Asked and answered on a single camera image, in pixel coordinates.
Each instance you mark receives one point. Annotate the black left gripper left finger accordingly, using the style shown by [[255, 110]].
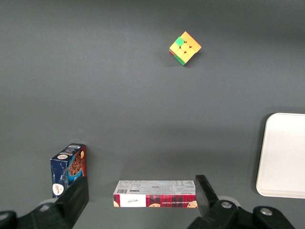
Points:
[[69, 205]]

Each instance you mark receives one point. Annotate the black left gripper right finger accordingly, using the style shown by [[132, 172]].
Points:
[[209, 205]]

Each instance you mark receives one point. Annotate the red plaid cookie box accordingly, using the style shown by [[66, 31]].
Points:
[[155, 190]]

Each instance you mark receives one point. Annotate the dark blue cookie box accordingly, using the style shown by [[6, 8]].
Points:
[[59, 171]]

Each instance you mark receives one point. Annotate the pale pink plastic tray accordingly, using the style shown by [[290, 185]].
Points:
[[283, 155]]

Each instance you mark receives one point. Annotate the dark grey table cover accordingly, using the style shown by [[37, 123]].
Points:
[[95, 71]]

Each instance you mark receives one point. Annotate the multicoloured puzzle cube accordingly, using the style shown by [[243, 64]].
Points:
[[184, 47]]

